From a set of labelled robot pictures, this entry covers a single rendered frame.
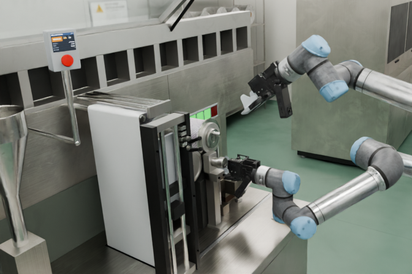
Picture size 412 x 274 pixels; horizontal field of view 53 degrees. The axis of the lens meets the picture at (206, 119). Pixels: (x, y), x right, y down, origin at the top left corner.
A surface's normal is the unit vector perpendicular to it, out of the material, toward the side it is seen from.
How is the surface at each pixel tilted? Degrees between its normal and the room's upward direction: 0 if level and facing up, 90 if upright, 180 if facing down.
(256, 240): 0
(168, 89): 90
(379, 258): 0
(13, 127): 90
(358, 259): 0
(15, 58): 90
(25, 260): 90
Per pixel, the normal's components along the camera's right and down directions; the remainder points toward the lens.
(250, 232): -0.06, -0.95
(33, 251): 0.81, 0.13
